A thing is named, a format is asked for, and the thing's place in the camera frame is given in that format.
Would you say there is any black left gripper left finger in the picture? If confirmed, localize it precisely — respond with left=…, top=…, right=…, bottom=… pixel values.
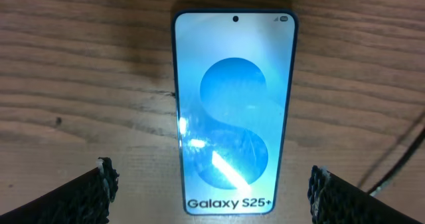
left=1, top=158, right=119, bottom=224

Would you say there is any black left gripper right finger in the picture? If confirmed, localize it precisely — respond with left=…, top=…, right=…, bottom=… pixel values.
left=307, top=166, right=421, bottom=224

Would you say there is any black USB charging cable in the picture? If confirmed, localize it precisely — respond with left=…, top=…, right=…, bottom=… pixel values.
left=357, top=110, right=425, bottom=195

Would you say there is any blue Samsung Galaxy smartphone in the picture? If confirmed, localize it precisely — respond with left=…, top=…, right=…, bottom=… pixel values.
left=171, top=9, right=299, bottom=215

